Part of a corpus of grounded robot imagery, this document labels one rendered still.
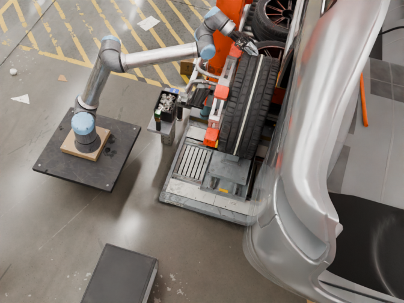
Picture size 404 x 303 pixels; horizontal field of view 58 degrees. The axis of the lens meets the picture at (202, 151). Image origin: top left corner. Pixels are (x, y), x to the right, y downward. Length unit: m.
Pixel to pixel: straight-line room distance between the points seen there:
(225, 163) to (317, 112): 1.60
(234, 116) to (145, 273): 1.10
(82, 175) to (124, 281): 0.83
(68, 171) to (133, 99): 1.05
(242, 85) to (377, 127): 0.82
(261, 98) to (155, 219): 1.31
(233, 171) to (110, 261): 1.11
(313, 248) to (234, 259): 1.44
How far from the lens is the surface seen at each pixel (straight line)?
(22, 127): 3.49
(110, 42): 2.29
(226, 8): 2.42
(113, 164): 2.74
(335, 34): 1.56
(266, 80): 2.11
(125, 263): 2.40
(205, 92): 2.15
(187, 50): 2.14
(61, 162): 2.82
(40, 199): 3.07
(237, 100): 2.06
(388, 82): 2.63
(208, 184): 2.80
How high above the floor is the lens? 2.64
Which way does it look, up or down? 57 degrees down
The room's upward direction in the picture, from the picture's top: 9 degrees clockwise
